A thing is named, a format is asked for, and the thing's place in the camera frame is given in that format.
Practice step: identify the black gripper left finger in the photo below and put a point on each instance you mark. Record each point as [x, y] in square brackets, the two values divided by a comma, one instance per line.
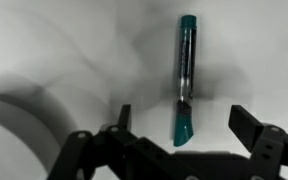
[124, 156]

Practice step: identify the grey bowl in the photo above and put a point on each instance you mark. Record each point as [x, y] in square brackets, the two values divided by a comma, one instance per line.
[14, 146]

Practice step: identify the teal marker pen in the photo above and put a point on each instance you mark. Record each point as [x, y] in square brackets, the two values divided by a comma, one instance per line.
[185, 66]

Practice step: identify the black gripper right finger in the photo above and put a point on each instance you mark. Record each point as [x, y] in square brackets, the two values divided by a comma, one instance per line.
[270, 150]

